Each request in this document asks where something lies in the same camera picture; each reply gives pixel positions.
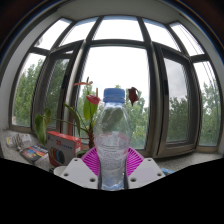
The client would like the dark-framed window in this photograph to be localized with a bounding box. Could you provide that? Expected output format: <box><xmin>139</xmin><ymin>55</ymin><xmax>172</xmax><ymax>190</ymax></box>
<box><xmin>8</xmin><ymin>14</ymin><xmax>223</xmax><ymax>158</ymax></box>

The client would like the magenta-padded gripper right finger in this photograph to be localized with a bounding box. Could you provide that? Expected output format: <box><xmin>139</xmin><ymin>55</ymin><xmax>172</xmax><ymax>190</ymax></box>
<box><xmin>125</xmin><ymin>146</ymin><xmax>166</xmax><ymax>190</ymax></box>

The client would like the clear blue-capped water bottle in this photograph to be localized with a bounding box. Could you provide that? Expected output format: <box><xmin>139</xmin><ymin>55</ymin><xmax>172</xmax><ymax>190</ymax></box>
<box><xmin>92</xmin><ymin>87</ymin><xmax>133</xmax><ymax>191</ymax></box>

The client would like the colourful book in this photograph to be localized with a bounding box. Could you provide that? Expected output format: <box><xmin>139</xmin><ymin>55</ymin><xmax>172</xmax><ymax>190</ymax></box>
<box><xmin>19</xmin><ymin>144</ymin><xmax>49</xmax><ymax>165</ymax></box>

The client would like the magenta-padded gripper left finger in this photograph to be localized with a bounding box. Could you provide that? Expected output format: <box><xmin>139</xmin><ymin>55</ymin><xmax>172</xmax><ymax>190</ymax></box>
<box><xmin>59</xmin><ymin>146</ymin><xmax>101</xmax><ymax>190</ymax></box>

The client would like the white and red filament box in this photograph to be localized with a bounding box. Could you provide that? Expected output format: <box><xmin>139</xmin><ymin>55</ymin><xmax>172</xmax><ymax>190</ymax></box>
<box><xmin>45</xmin><ymin>130</ymin><xmax>82</xmax><ymax>168</ymax></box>

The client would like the potted red-flowered plant, white pot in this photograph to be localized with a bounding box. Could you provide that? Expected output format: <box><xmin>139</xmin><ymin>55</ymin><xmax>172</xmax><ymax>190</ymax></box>
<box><xmin>34</xmin><ymin>77</ymin><xmax>140</xmax><ymax>158</ymax></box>

